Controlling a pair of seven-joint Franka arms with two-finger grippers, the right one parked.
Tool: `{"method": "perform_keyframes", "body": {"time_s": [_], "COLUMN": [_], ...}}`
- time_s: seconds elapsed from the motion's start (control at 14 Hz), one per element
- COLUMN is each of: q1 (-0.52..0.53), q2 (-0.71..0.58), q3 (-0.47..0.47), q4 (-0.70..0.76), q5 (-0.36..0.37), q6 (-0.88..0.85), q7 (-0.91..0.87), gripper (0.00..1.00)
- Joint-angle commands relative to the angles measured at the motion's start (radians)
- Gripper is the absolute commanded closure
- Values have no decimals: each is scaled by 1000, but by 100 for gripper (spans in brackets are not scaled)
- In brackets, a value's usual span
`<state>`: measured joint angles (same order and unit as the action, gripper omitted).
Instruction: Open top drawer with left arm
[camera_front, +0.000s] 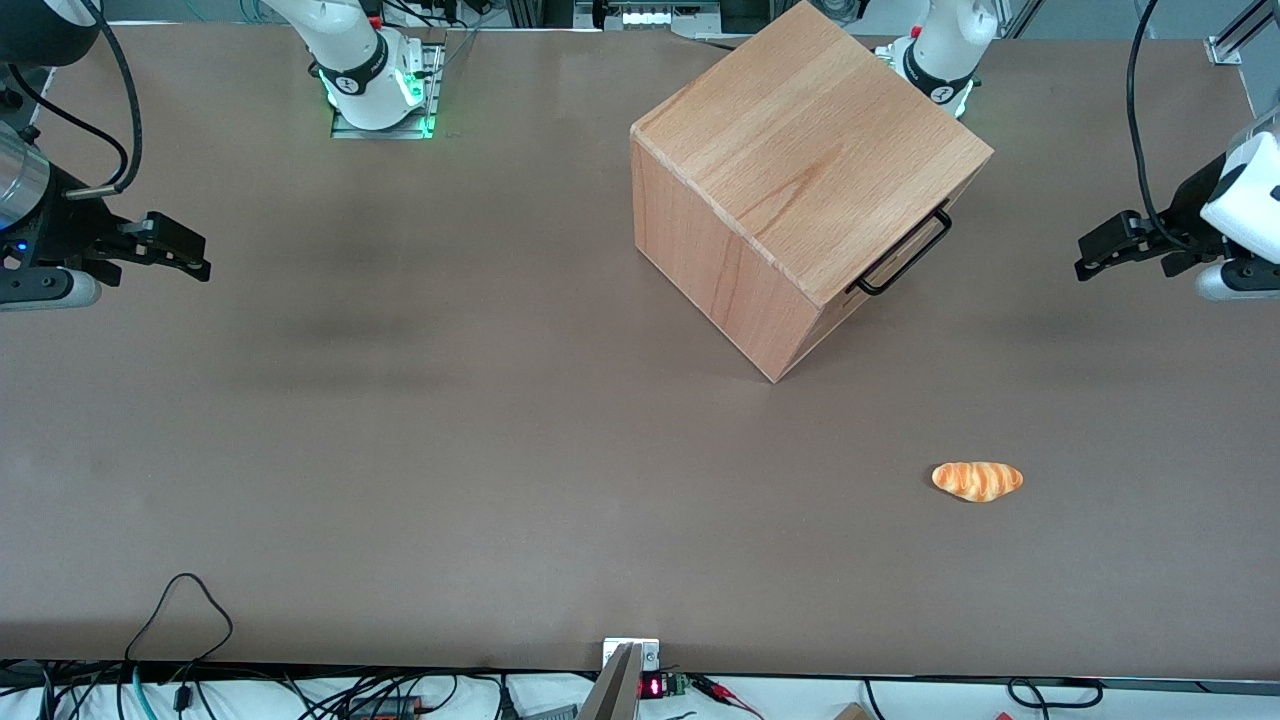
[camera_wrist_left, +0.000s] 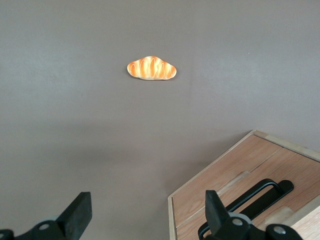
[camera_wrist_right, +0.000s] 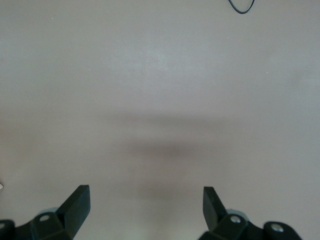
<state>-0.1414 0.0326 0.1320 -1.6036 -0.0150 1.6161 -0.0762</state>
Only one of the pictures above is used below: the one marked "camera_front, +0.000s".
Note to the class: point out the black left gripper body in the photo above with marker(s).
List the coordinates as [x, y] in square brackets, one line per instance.
[1188, 211]

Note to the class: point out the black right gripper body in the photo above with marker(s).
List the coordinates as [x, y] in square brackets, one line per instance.
[64, 222]

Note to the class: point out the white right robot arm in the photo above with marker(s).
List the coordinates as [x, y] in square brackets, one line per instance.
[350, 40]

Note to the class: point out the plain wooden drawer front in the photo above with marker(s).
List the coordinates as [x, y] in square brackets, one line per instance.
[820, 332]

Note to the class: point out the wooden drawer cabinet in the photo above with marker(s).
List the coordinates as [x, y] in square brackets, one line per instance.
[800, 140]

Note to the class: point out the orange striped toy bread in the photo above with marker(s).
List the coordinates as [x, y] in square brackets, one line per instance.
[977, 480]

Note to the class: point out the black and orange device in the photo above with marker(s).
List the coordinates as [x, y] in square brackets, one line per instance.
[385, 708]

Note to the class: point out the device with white lights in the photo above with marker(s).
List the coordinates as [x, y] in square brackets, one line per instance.
[650, 17]

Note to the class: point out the red clip test leads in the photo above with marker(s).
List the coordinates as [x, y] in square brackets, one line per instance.
[722, 692]

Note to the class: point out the red digit display module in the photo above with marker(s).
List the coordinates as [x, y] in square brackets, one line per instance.
[652, 687]

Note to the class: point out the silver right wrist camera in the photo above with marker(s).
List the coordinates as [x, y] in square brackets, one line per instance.
[50, 290]

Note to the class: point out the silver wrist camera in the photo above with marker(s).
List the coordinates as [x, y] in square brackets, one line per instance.
[50, 290]
[1235, 283]

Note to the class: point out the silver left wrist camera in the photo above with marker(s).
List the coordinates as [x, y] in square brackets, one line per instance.
[1235, 283]

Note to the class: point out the aluminium frame profile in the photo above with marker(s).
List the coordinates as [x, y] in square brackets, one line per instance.
[1235, 40]

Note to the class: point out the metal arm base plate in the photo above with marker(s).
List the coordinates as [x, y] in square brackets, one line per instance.
[432, 80]
[890, 50]

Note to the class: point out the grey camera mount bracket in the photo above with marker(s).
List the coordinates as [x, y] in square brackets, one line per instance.
[615, 690]

